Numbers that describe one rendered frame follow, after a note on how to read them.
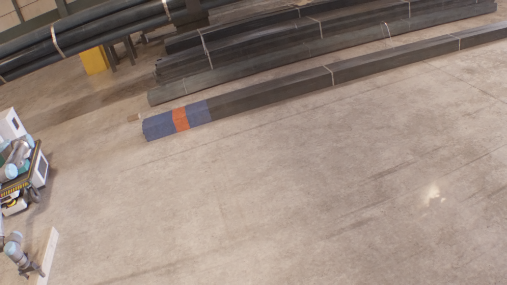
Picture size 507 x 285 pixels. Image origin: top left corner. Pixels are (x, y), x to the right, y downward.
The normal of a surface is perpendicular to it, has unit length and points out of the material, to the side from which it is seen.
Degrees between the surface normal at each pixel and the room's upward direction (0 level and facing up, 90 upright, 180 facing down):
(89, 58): 90
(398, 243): 0
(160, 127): 90
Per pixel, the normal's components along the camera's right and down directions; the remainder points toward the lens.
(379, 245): -0.22, -0.82
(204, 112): 0.22, 0.49
